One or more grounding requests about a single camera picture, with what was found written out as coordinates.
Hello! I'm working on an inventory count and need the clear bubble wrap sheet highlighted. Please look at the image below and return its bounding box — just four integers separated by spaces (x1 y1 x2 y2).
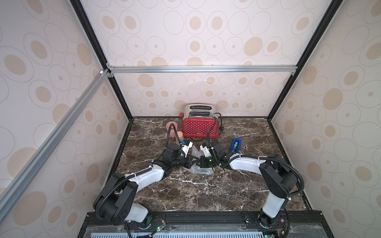
184 145 215 176

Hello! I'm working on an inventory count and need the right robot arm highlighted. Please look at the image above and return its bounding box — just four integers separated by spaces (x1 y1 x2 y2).
197 141 305 228

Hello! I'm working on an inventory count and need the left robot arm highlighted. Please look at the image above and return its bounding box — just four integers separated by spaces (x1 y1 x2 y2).
93 123 197 225

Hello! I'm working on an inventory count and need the pink plastic cup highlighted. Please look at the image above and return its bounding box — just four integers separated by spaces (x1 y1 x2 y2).
166 122 178 133

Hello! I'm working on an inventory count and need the red polka dot toaster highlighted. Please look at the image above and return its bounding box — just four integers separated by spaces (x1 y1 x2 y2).
180 104 221 138

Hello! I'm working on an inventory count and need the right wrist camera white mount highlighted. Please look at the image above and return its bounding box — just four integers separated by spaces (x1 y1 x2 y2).
200 145 211 157

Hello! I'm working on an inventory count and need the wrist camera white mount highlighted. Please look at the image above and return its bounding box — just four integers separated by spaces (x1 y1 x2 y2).
180 140 193 157
200 145 211 157

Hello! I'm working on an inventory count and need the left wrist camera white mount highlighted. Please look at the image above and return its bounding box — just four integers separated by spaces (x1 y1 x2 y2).
180 140 193 157

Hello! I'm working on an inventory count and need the black toaster power cable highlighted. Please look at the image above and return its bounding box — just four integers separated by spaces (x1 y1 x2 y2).
193 112 225 141

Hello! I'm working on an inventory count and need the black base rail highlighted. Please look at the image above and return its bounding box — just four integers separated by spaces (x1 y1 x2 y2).
78 210 333 238

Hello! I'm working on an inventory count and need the horizontal aluminium frame bar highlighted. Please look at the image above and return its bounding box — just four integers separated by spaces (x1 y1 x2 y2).
109 65 298 74

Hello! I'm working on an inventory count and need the diagonal aluminium frame bar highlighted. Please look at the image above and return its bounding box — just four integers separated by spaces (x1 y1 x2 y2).
1 69 110 223

